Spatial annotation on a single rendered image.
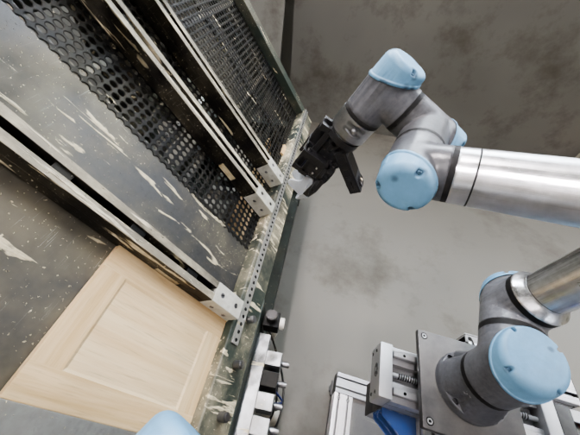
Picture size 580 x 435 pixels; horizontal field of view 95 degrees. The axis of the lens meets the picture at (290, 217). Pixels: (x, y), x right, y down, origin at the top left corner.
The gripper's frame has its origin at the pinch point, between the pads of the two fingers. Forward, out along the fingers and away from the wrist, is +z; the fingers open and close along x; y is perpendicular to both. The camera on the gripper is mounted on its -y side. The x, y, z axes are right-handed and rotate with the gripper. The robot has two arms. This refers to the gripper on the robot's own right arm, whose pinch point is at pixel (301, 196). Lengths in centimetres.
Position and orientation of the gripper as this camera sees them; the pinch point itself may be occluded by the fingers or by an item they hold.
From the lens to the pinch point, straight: 66.8
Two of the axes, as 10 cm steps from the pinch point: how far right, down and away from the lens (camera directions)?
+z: -4.9, 5.0, 7.2
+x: -2.8, 6.9, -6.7
